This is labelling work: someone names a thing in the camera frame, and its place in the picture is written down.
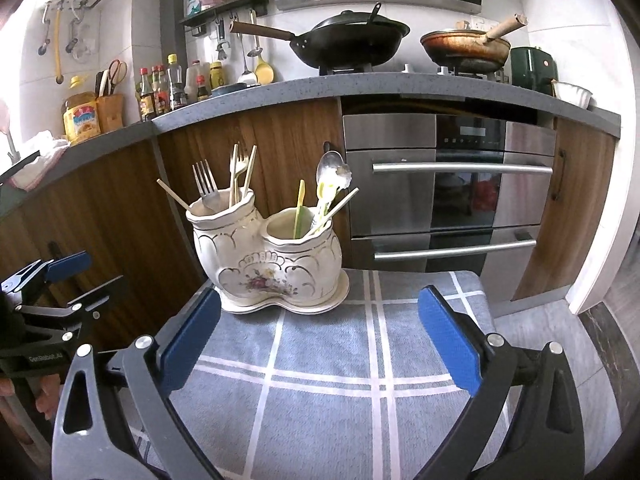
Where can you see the silver fork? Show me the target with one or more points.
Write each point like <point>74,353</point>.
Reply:
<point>206,190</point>

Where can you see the steel ladle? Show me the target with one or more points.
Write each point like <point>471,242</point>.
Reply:
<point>246,77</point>

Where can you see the black hanging peeler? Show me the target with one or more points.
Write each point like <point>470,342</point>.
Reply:
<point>221,45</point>

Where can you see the person's left hand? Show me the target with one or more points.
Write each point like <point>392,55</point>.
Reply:
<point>46,395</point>

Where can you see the blue dish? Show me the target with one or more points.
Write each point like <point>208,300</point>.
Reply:
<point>227,90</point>

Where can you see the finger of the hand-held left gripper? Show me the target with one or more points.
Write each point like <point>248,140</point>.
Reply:
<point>70,264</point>
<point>102,290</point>

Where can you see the grey pipe cover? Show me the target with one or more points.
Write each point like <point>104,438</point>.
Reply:
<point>170,30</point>

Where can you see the stainless steel built-in oven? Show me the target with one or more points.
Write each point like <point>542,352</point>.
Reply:
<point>390,200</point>

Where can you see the scissors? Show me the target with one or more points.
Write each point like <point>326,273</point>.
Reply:
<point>116,72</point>

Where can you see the yellow-green plastic stick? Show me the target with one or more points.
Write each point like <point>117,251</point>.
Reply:
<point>300,205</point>

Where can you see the wooden knife block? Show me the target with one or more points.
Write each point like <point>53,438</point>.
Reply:
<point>110,112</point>

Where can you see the small dark bottle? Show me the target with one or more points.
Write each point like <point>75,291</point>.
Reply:
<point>202,91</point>

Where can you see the copper frying pan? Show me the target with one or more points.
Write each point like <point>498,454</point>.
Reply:
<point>465,50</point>

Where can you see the yellow ladle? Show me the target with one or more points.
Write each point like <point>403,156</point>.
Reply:
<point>264,72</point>

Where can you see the black wall shelf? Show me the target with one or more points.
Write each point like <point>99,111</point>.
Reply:
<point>220,12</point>

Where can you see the gas hob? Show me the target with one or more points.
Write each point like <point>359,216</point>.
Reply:
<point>345,69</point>

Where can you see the gold fork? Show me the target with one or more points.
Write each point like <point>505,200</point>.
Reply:
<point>233,185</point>

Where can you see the silver spoon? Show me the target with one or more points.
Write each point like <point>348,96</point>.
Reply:
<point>327,167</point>

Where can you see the white towel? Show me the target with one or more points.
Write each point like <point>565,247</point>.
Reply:
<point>42,157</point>

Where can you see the yellow oil bottle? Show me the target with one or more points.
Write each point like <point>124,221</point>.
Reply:
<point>81,120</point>

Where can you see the white fluted bowl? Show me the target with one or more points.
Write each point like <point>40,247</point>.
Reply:
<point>572,94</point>

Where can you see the steel slotted spoon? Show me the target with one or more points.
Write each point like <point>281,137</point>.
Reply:
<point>255,51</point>

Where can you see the grey checked tablecloth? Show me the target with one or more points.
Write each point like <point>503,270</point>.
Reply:
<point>325,360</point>

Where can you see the yellow cap bottle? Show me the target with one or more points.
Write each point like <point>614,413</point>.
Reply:
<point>177,87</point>

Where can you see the black wok ladle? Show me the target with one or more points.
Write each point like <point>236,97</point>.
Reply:
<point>374,12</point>

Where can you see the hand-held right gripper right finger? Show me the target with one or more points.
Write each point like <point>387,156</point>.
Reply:
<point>447,340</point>

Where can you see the red label sauce bottle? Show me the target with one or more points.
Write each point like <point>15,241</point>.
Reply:
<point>161,95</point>

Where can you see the small ornate spoon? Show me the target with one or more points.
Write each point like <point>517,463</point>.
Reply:
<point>343,175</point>

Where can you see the green kitchen appliance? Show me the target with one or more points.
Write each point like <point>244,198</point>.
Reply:
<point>532,70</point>

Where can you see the white plastic jug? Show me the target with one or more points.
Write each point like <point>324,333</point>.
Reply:
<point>194,72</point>

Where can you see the floral packet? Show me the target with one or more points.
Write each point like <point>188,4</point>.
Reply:
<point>200,0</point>

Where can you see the beige chopstick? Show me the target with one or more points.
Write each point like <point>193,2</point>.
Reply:
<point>172,193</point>
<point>342,202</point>
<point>250,170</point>

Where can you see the wooden cabinet door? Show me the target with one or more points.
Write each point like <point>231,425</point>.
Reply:
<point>575,220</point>
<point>280,130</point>
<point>100,210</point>

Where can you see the dark sauce bottle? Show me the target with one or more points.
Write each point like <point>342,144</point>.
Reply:
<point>146,102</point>

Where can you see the black wok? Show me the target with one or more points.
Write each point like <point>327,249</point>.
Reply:
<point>350,40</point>

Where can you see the grey kitchen countertop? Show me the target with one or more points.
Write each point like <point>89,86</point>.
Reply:
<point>300,92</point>

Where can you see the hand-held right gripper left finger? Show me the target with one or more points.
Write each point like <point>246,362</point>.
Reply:
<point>192,340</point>

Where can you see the white ceramic utensil holder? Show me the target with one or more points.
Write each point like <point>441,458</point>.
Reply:
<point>270,270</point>

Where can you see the yellow jar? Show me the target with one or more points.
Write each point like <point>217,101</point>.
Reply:
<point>216,76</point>

